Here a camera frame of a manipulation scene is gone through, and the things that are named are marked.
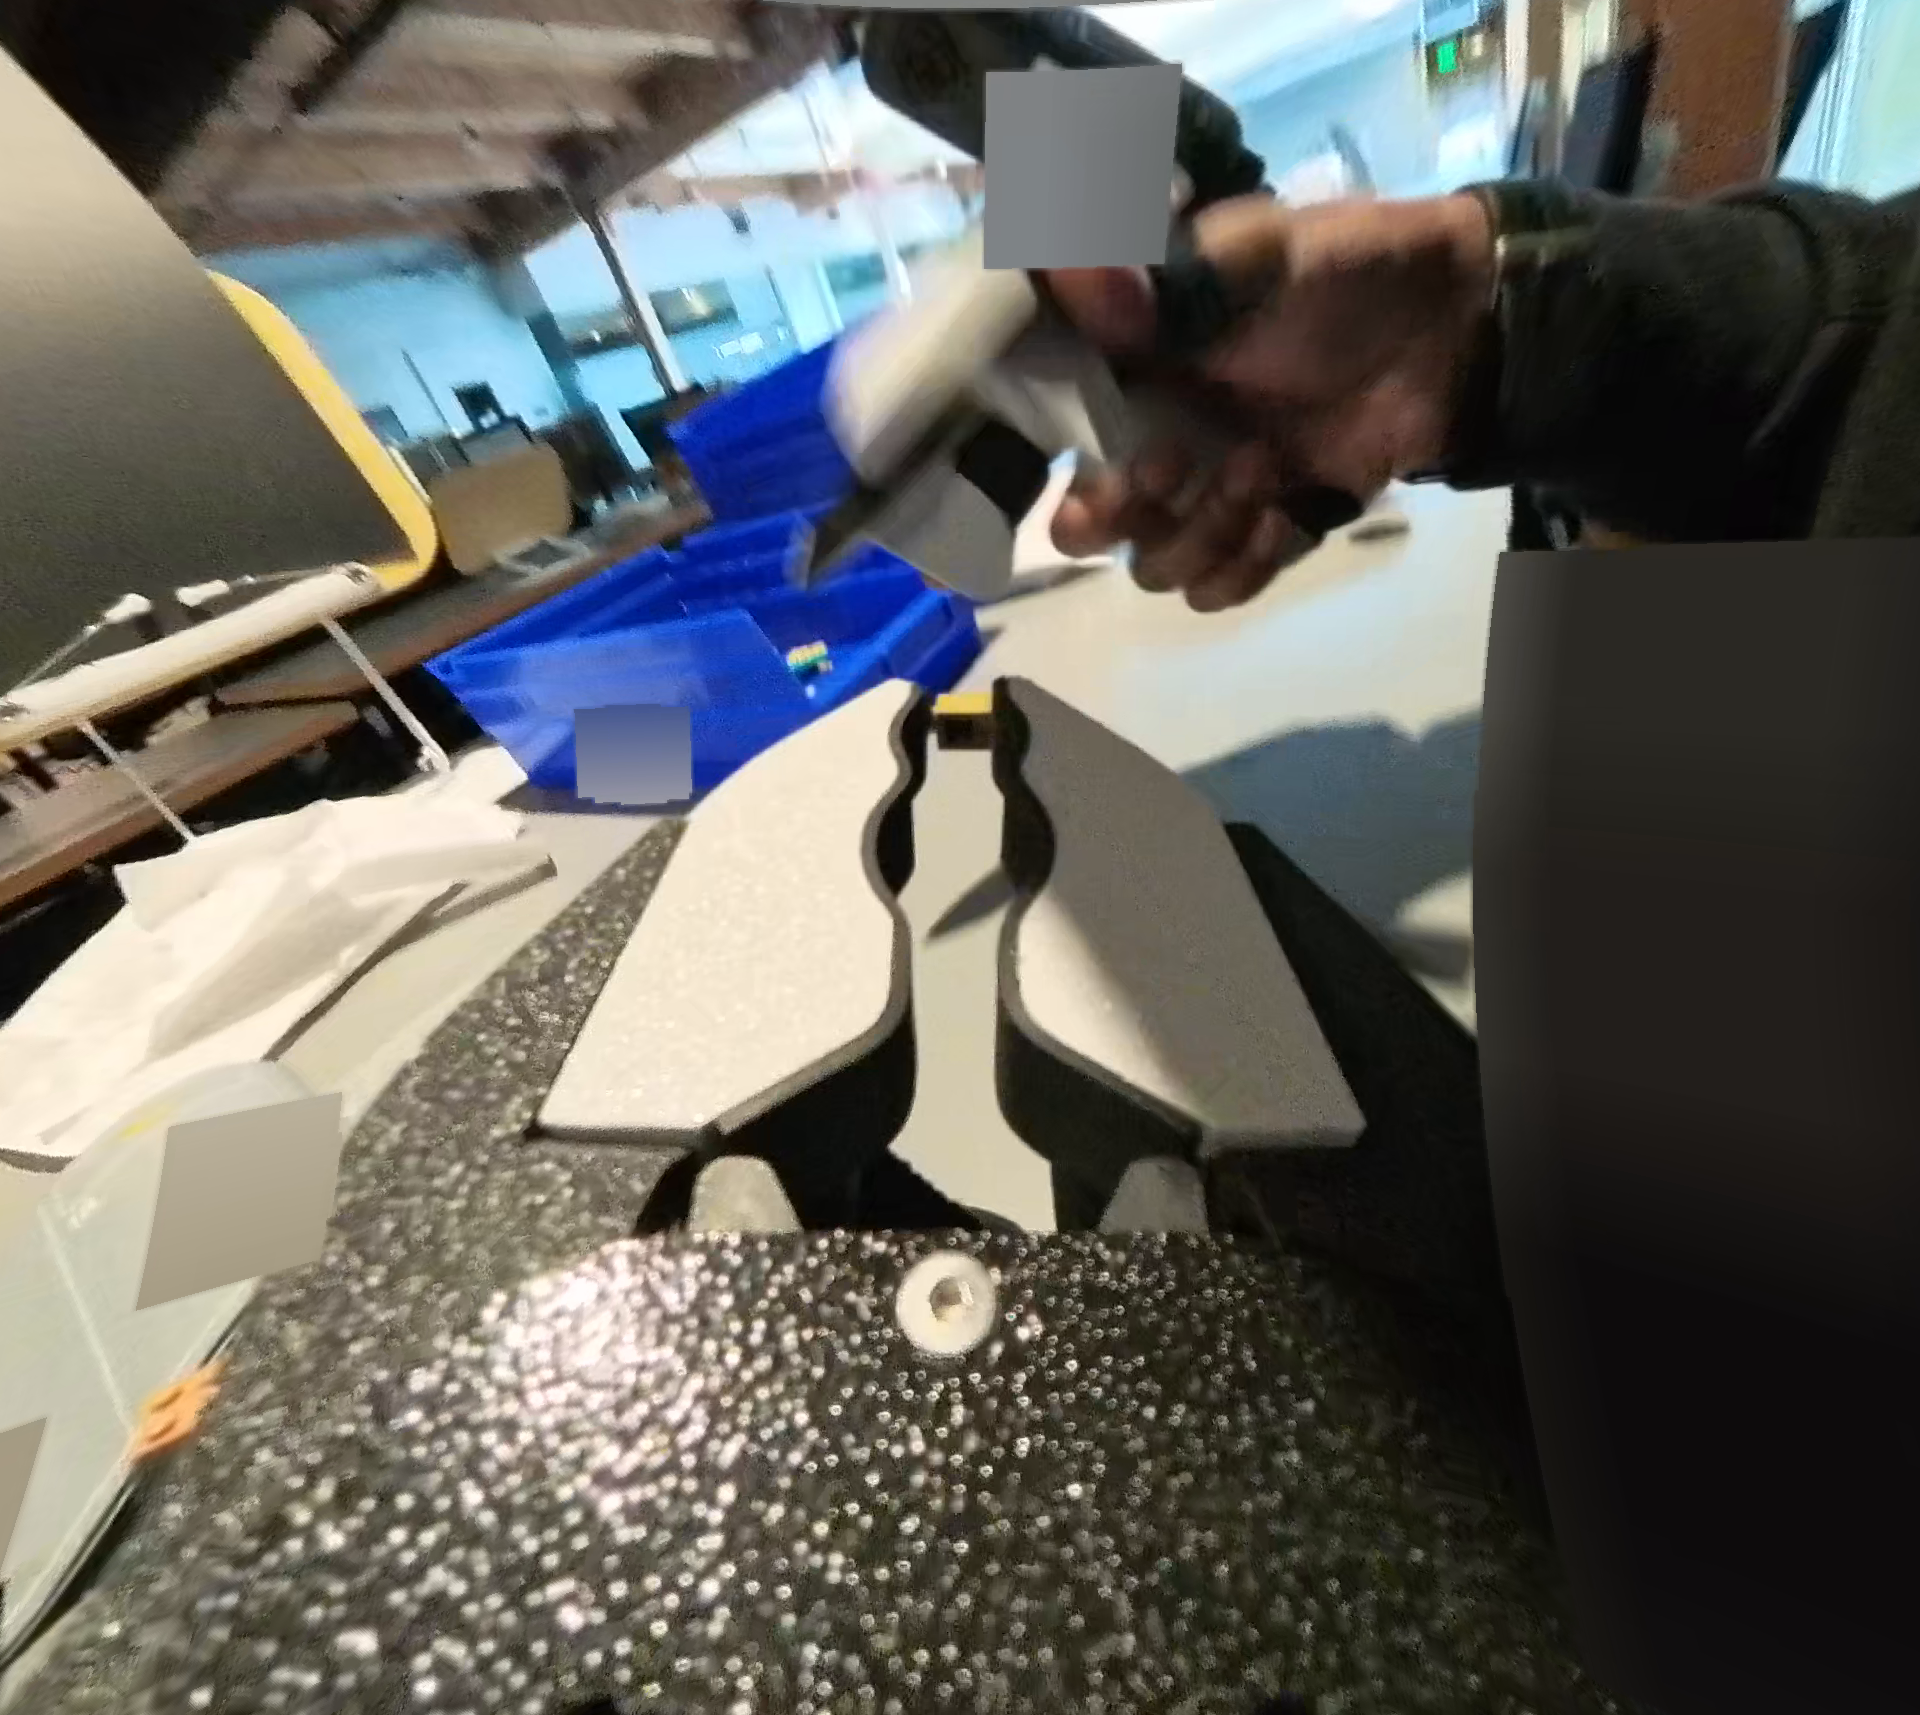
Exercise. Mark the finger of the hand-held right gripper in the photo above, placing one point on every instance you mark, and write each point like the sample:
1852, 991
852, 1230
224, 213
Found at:
945, 369
931, 531

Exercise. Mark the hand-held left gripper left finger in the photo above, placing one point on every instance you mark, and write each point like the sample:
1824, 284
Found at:
737, 979

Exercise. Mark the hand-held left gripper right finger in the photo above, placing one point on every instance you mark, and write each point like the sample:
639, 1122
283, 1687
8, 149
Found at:
1173, 979

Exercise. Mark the person's right forearm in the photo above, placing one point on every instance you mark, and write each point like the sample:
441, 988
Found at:
1699, 354

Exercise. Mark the grey desk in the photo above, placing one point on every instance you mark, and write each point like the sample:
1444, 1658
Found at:
1288, 753

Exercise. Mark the person's right hand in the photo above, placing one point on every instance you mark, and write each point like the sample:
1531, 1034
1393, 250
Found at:
1325, 381

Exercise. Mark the blue plastic bin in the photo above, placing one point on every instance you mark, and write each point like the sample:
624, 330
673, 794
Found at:
688, 652
768, 420

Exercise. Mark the crumpled white paper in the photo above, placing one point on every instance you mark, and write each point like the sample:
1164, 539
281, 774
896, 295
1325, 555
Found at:
241, 931

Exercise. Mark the black panel wooden rim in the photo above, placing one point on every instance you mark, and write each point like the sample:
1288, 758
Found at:
183, 397

